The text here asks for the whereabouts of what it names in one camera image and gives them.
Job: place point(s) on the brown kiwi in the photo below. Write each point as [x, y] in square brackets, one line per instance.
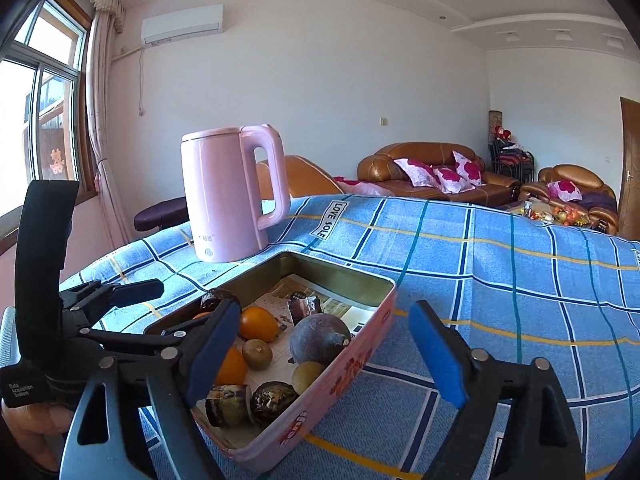
[257, 353]

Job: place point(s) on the brown wooden door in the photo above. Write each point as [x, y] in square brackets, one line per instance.
[631, 170]

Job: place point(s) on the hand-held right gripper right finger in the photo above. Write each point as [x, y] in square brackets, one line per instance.
[440, 355]

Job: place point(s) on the red plush toy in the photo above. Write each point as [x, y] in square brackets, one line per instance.
[502, 133]

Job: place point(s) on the dark chocolate ball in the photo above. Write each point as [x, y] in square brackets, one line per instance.
[272, 397]

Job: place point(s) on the white wall pipe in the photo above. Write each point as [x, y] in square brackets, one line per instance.
[141, 75]

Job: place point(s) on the white red floral pillow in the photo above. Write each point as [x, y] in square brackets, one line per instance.
[468, 166]
[452, 180]
[565, 189]
[417, 171]

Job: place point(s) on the printed paper leaflet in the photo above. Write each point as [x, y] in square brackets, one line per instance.
[335, 300]

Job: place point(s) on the coffee table with snacks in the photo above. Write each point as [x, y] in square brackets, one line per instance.
[555, 215]

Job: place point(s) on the brown leather armchair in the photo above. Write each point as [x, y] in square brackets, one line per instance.
[565, 172]
[300, 175]

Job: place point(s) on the dark round passion fruit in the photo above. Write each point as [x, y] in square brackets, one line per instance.
[319, 338]

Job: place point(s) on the white air conditioner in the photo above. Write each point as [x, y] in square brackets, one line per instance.
[182, 24]

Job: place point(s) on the pale round fruit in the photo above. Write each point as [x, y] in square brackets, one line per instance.
[307, 377]

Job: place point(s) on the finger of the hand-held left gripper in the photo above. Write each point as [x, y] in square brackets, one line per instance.
[140, 341]
[125, 291]

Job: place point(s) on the pink electric kettle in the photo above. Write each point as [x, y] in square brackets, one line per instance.
[220, 195]

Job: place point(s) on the dark purple round stool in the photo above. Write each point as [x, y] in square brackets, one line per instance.
[162, 212]

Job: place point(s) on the pink floral cushion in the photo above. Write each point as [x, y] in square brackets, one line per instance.
[357, 185]

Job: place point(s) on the brown leather sofa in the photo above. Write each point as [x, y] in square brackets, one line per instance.
[395, 152]

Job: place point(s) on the purple blanket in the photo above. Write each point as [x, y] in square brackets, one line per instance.
[597, 200]

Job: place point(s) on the stack of dark chairs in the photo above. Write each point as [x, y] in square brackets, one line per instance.
[512, 160]

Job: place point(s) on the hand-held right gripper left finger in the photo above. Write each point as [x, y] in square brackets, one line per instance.
[215, 355]

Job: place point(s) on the pink curtain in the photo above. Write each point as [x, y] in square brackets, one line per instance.
[102, 110]

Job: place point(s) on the blue plaid tablecloth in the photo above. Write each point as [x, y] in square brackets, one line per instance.
[500, 280]

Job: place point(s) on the person's left hand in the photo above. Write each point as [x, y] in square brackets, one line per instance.
[30, 430]

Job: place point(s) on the small orange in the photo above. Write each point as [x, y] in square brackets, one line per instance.
[201, 316]

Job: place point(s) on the pink biscuit tin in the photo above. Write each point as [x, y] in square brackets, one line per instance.
[330, 385]

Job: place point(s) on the window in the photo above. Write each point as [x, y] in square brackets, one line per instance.
[35, 105]

